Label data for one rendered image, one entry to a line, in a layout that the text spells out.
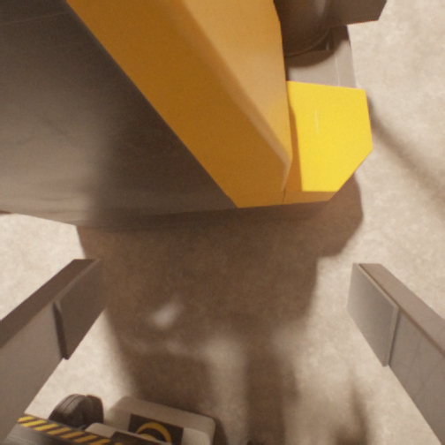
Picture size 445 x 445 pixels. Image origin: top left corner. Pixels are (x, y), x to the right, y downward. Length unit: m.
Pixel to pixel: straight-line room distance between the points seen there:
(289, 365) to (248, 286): 0.23
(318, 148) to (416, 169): 0.49
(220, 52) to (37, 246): 1.00
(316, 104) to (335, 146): 0.08
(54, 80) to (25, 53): 0.03
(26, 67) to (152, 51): 0.07
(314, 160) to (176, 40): 0.42
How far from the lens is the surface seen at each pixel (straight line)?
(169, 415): 0.92
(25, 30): 0.20
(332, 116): 0.63
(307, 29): 0.72
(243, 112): 0.26
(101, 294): 0.17
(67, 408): 0.98
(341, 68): 0.75
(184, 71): 0.21
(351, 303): 0.17
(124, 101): 0.25
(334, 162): 0.60
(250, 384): 0.96
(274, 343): 0.93
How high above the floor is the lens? 0.90
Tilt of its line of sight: 79 degrees down
